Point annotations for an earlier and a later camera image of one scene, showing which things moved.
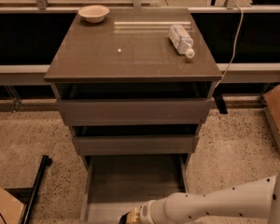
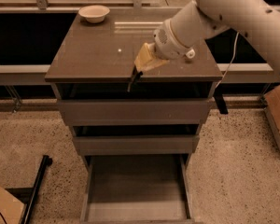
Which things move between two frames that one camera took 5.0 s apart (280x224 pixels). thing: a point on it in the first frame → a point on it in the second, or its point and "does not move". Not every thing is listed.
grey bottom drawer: x=113 y=184 does not move
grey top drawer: x=135 y=111 does not move
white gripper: x=145 y=214 → x=168 y=46
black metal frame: x=27 y=195 does not move
